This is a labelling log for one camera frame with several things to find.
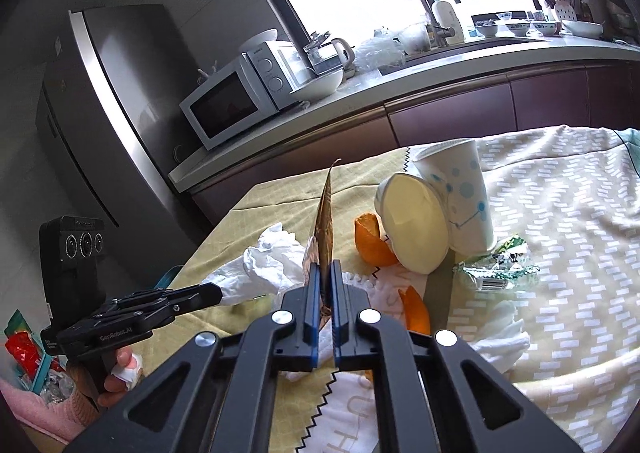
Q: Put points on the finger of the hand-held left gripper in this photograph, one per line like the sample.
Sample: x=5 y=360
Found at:
x=200 y=295
x=140 y=298

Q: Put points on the teal plastic rim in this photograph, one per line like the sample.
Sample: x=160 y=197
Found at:
x=167 y=278

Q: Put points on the white tissue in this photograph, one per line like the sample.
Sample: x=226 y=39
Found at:
x=270 y=258
x=500 y=345

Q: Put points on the white oval dish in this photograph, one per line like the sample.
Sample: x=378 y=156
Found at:
x=582 y=29

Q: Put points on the white electric kettle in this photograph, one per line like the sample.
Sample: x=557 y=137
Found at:
x=345 y=50

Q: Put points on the person's left forearm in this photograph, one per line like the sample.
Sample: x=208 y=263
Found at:
x=45 y=408

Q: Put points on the white toaster oven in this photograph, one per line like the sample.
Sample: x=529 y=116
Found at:
x=272 y=68

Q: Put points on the small white bowl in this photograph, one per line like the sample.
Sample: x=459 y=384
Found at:
x=259 y=39

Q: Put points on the white soap bottle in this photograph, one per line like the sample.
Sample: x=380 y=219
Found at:
x=445 y=13

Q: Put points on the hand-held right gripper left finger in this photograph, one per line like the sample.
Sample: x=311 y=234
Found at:
x=314 y=295

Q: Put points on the orange peel strip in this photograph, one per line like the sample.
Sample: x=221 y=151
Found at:
x=417 y=310

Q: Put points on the white slotted spoon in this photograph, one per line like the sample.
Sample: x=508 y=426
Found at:
x=562 y=10

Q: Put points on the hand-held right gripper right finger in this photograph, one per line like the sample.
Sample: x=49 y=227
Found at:
x=337 y=295

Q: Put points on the brown snack wrapper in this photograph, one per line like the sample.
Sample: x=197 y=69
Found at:
x=325 y=223

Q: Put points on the blue patterned bowl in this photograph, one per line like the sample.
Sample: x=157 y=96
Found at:
x=516 y=28
x=545 y=28
x=485 y=28

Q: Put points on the purple kitchen cabinet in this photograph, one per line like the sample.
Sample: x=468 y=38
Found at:
x=450 y=108

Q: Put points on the clear plastic bags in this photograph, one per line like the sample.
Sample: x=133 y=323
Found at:
x=375 y=50

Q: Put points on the white plastic jar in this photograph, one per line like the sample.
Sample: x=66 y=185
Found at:
x=415 y=38

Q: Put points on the white microwave oven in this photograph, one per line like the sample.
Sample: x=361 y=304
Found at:
x=220 y=105

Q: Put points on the person's left hand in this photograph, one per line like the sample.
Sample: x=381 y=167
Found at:
x=120 y=373

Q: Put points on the clear lidded container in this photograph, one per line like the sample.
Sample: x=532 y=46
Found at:
x=324 y=55

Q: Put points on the yellow and white printed tablecloth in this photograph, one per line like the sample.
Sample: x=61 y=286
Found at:
x=560 y=233

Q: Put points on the silver refrigerator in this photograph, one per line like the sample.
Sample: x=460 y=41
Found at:
x=115 y=108

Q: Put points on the small orange peel piece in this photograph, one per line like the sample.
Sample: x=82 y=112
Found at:
x=368 y=374

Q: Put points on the large orange peel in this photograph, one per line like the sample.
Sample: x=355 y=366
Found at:
x=372 y=243

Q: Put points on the green candy wrapper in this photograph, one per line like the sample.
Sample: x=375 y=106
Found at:
x=500 y=270

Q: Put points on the blue dotted paper cup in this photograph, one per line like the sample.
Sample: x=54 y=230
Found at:
x=465 y=193

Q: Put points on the teal bin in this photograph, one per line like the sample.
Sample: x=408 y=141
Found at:
x=42 y=365

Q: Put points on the red packet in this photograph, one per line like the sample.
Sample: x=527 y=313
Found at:
x=22 y=355

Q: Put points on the large white bowl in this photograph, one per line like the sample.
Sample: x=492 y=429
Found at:
x=317 y=88

